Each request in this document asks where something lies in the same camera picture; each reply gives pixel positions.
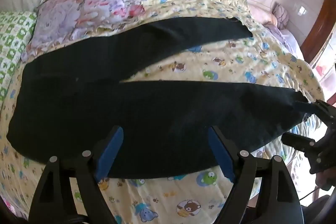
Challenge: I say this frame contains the thin black cable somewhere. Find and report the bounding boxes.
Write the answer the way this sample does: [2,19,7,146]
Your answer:
[299,187,319,201]

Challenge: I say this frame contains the black pants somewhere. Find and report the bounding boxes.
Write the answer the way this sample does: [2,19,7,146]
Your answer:
[6,17,317,179]

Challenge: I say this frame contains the pink pillow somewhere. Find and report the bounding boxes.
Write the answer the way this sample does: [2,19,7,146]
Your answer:
[262,2,290,30]

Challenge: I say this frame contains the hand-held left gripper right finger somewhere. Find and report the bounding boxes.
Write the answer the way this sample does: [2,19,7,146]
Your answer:
[207,125,305,224]

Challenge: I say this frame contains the person's right hand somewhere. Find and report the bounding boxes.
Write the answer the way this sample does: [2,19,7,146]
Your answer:
[315,168,332,191]

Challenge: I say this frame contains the wooden door frame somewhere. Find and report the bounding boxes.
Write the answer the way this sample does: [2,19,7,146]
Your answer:
[299,0,336,64]

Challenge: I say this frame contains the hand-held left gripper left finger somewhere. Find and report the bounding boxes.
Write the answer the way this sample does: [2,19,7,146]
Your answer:
[28,126,124,224]

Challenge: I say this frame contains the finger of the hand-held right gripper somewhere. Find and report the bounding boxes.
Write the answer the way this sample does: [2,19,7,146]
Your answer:
[298,99,336,122]
[281,133,316,152]

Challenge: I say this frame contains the yellow bear print blanket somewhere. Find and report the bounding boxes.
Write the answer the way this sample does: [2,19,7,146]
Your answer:
[0,0,324,224]

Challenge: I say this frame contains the green patterned bed sheet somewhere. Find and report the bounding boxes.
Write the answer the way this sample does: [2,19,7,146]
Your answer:
[0,11,37,102]

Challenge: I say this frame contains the floral quilt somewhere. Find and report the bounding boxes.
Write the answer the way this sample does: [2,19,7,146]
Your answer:
[21,0,146,62]

